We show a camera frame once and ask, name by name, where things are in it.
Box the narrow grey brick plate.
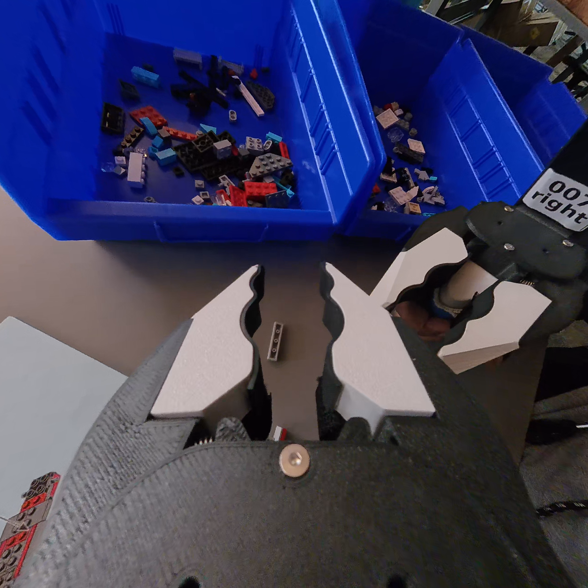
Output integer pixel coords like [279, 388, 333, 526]
[266, 321, 285, 365]

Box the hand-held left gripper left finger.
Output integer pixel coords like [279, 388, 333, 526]
[150, 266, 273, 441]

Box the person's right hand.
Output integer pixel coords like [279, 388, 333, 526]
[390, 299, 455, 341]

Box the pile of colourful toy bricks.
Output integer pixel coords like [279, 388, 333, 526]
[100, 48, 298, 209]

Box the pale blue instruction booklet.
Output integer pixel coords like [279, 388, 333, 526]
[0, 316, 130, 588]

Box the blue plastic bin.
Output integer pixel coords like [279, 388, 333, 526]
[459, 25, 588, 168]
[0, 0, 387, 243]
[317, 0, 559, 243]

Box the grey wedge brick plate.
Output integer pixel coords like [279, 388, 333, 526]
[247, 153, 294, 181]

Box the grey desk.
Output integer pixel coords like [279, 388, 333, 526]
[0, 184, 552, 465]

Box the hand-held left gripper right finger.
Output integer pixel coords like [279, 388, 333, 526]
[316, 263, 436, 441]

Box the pile of small grey bricks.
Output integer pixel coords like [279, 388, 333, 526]
[369, 101, 447, 217]

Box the black flecked cord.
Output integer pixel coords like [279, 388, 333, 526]
[534, 500, 588, 519]

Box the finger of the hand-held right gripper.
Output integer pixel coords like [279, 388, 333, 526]
[435, 280, 553, 375]
[370, 227, 470, 315]

